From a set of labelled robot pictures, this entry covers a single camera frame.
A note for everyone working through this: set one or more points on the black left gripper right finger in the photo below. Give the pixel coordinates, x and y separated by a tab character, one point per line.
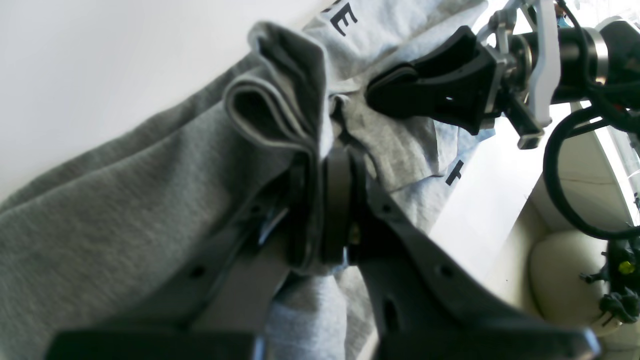
425	306

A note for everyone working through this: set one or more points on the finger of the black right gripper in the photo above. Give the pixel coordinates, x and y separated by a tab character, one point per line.
456	84

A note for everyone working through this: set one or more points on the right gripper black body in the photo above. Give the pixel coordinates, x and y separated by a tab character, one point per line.
554	67

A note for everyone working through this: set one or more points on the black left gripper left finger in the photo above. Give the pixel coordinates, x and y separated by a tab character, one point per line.
216	306

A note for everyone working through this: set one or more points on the grey T-shirt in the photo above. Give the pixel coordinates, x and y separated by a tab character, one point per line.
95	235

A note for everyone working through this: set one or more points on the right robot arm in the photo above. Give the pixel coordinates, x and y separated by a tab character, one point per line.
615	104

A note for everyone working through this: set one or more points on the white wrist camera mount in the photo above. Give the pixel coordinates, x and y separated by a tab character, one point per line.
494	39

